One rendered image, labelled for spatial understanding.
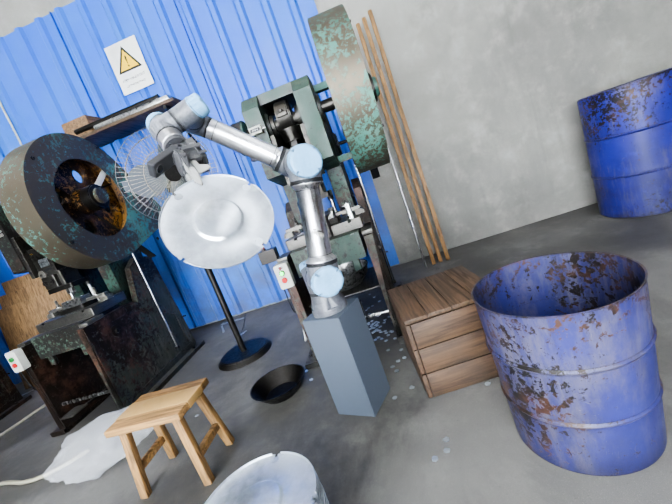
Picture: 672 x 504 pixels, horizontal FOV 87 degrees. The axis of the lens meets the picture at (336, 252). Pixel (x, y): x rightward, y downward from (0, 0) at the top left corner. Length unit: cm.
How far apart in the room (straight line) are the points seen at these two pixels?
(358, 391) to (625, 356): 90
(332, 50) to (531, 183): 229
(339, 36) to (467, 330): 135
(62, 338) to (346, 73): 228
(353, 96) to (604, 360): 132
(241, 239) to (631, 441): 110
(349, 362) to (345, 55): 129
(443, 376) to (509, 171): 230
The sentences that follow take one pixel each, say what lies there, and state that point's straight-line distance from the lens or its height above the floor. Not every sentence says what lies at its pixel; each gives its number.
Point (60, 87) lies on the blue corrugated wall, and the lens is 427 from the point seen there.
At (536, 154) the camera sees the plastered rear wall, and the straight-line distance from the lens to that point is 355.
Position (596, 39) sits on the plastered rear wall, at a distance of 383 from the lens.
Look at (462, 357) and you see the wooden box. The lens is 153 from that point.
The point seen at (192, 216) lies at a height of 97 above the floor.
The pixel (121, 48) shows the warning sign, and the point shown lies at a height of 257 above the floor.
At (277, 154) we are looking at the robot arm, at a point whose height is 109.
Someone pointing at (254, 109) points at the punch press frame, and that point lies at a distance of 207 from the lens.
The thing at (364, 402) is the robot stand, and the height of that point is 7.
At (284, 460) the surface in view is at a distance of 104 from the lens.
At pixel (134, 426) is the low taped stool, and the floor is 32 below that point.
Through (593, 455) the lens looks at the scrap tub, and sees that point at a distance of 124.
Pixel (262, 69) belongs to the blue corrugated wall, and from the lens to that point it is 340.
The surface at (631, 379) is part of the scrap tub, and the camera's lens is 114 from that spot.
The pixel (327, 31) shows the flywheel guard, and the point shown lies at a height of 156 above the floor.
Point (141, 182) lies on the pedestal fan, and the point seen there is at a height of 130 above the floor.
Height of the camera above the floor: 94
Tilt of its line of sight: 11 degrees down
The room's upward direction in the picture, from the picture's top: 20 degrees counter-clockwise
